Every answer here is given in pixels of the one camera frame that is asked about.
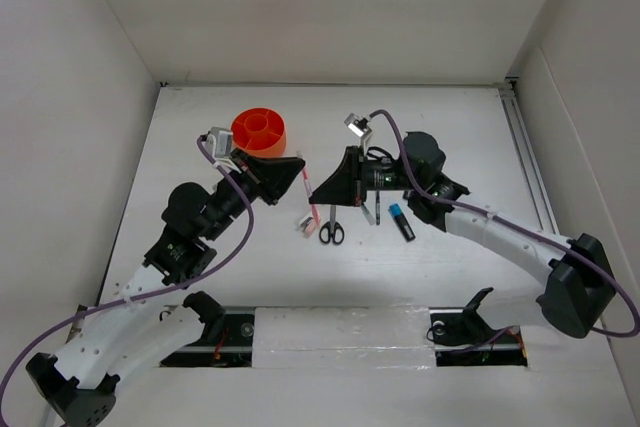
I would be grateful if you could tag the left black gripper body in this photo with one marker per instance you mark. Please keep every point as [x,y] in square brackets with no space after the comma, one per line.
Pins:
[233,201]

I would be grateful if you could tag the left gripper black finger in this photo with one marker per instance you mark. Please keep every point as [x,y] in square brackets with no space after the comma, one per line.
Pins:
[276,182]
[258,165]

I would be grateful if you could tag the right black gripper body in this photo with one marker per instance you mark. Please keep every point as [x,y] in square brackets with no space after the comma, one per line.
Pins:
[381,173]

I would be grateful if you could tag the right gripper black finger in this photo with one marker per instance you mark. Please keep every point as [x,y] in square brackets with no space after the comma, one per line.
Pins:
[339,196]
[346,172]

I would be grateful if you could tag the pink transparent pen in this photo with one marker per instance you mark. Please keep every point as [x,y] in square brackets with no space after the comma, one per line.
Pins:
[308,190]

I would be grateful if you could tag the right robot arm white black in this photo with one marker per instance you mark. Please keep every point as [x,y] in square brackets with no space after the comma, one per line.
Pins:
[575,274]

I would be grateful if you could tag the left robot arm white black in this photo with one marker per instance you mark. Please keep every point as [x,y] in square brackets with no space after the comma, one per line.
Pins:
[155,312]

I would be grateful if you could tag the thin black pen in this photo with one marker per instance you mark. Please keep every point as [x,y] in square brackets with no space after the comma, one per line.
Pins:
[377,208]

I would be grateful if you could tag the grey white pen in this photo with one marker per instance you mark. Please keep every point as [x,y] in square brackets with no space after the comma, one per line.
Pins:
[368,215]

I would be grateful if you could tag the orange round divided container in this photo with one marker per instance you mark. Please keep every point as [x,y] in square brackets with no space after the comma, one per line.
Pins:
[260,132]

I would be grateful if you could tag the blue cap black highlighter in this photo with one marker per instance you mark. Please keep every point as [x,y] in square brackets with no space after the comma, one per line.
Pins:
[401,222]

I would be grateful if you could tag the pink white mini stapler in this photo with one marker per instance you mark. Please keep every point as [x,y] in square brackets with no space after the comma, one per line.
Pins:
[308,225]

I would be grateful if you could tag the black handled scissors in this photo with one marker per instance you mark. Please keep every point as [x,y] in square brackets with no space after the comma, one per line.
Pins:
[331,232]

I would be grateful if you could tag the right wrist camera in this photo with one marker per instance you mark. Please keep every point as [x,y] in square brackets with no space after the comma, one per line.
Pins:
[361,127]

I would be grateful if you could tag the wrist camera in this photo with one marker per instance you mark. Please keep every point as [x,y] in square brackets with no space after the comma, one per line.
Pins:
[361,127]
[218,143]

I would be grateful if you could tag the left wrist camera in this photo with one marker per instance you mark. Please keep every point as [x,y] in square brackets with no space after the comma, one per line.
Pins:
[218,143]

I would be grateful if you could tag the aluminium rail right side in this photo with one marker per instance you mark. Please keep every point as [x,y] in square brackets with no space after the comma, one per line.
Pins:
[527,159]

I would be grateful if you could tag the metal rail at table front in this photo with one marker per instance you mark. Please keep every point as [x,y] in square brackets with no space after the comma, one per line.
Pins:
[337,338]

